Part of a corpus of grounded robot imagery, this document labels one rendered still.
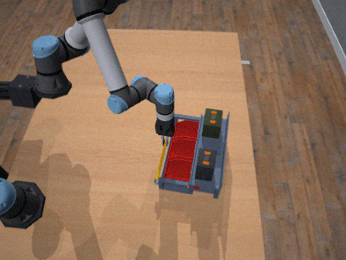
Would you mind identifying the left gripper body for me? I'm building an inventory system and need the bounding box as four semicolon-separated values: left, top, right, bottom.
155;111;175;137

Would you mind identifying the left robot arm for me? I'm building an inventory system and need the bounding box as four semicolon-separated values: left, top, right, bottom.
32;0;175;115

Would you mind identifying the red open bin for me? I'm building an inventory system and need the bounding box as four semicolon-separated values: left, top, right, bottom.
167;138;196;161
172;120;199;141
163;158;193;182

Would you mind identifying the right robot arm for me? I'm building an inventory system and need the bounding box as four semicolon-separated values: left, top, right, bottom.
0;178;40;225

